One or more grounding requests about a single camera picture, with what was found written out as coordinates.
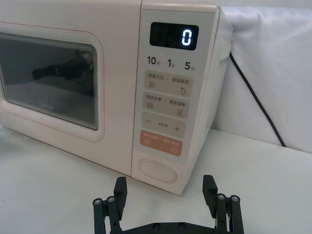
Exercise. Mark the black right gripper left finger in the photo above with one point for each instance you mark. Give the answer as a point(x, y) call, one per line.
point(119, 195)

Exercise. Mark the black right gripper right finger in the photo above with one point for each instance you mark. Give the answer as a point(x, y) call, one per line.
point(209, 192)

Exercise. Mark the cream microwave oven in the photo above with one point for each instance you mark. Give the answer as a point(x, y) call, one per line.
point(117, 73)

